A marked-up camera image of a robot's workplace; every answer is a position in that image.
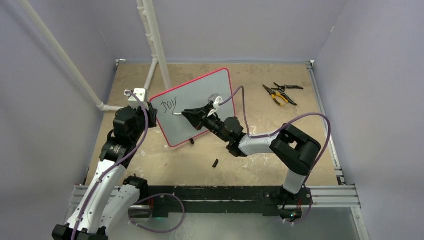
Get yellow handled pliers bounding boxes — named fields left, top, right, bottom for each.
left=262, top=85, right=298, bottom=107

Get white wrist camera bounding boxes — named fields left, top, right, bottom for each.
left=207, top=93, right=223, bottom=117
left=124, top=88, right=150, bottom=110

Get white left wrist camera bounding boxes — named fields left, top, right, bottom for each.
left=124, top=88, right=150, bottom=110

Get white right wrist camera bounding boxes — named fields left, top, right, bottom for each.
left=207, top=93, right=223, bottom=117

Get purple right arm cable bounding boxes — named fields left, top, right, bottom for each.
left=218, top=86, right=332, bottom=181

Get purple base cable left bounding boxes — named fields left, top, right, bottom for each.
left=127, top=193, right=186, bottom=234

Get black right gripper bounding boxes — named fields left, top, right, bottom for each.
left=183, top=103, right=230, bottom=143

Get black marker cap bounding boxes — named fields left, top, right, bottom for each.
left=212, top=159, right=219, bottom=168

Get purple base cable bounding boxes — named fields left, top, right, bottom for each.
left=281, top=185, right=316, bottom=226
left=127, top=193, right=186, bottom=234

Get white PVC pipe frame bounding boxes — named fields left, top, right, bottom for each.
left=16, top=0, right=173, bottom=114

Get black base bar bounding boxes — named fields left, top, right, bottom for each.
left=142, top=185, right=312, bottom=218

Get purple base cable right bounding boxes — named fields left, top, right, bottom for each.
left=281, top=185, right=316, bottom=226

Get black handled pliers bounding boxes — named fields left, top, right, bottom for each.
left=271, top=82, right=304, bottom=93

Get red framed whiteboard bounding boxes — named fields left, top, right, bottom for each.
left=150, top=68, right=233, bottom=147

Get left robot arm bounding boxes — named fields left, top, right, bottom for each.
left=52, top=102, right=158, bottom=240

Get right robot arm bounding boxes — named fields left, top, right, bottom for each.
left=181, top=104, right=323, bottom=204

